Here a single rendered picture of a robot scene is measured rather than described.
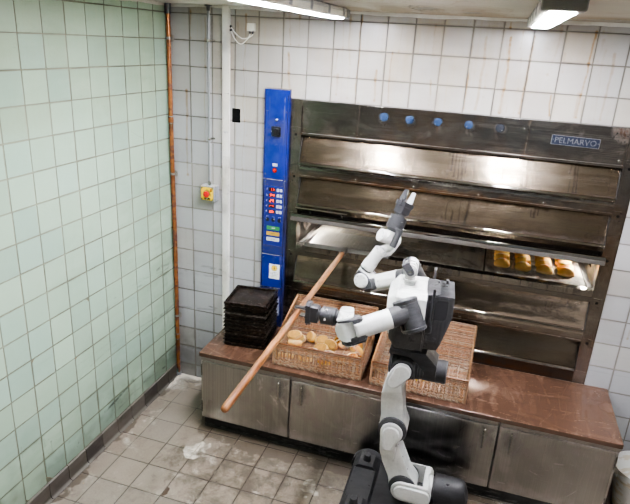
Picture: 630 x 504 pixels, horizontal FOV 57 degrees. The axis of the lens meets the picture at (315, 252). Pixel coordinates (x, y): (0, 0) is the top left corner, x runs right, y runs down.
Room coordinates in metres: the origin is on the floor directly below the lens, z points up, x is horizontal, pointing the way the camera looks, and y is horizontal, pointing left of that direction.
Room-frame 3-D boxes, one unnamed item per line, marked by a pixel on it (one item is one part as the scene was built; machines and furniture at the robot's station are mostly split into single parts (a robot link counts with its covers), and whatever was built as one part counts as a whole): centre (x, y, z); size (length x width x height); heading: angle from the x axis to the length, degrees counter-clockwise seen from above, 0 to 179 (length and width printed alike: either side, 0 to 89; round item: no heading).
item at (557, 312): (3.32, -0.74, 1.02); 1.79 x 0.11 x 0.19; 74
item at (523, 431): (3.07, -0.55, 0.29); 2.42 x 0.56 x 0.58; 74
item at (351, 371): (3.22, -0.10, 0.72); 0.56 x 0.49 x 0.28; 75
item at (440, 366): (2.47, -0.54, 1.00); 0.28 x 0.13 x 0.18; 75
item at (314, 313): (2.54, -0.03, 1.19); 0.12 x 0.10 x 0.13; 75
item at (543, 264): (3.58, -1.42, 1.21); 0.61 x 0.48 x 0.06; 164
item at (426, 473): (2.46, -0.58, 0.28); 0.21 x 0.20 x 0.13; 75
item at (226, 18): (3.69, 0.61, 1.45); 0.05 x 0.02 x 2.30; 74
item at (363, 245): (3.64, -0.24, 1.20); 0.55 x 0.36 x 0.03; 74
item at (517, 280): (3.34, -0.74, 1.16); 1.80 x 0.06 x 0.04; 74
